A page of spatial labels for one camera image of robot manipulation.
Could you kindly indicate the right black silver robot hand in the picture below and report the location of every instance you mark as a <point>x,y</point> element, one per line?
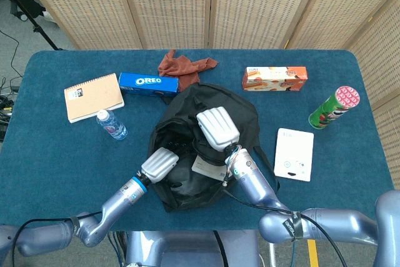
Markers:
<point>217,127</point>

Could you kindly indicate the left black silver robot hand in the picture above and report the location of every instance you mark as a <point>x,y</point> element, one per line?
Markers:
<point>157,165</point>

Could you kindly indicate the black fabric backpack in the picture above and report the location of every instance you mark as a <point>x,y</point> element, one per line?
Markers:
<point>187,192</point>

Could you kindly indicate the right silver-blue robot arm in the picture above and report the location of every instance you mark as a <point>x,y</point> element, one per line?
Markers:
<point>250,179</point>

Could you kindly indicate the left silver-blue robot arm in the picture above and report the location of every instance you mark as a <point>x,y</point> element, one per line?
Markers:
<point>125,195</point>

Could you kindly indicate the tan spiral-bound notebook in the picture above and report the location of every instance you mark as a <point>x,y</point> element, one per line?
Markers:
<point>93,96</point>

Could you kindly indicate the clear plastic water bottle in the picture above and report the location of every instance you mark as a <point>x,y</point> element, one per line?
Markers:
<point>112,126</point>

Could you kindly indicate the crumpled brown cloth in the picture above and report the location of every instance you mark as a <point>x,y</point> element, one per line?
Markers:
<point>184,71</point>

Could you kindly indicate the orange wafer roll box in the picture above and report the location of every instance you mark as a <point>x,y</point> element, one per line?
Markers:
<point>273,79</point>

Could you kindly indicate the blue Oreo cookie box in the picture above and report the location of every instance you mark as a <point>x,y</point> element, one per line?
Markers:
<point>148,84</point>

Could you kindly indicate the white small box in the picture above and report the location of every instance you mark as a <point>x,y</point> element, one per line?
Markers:
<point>294,154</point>

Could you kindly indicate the silver-blue robot torso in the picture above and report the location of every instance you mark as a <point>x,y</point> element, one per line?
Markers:
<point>175,248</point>

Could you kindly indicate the blue carpet table cover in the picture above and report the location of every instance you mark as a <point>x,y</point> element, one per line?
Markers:
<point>62,170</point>

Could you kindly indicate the green Pringles can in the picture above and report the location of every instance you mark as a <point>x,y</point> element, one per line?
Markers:
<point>331,110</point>

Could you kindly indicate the white table leg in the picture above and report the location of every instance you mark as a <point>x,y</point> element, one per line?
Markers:
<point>272,254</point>

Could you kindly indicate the yellow floor tape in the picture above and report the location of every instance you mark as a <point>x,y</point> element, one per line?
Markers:
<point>312,253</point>

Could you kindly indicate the black tripod stand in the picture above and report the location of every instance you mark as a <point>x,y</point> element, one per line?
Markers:
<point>37,29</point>

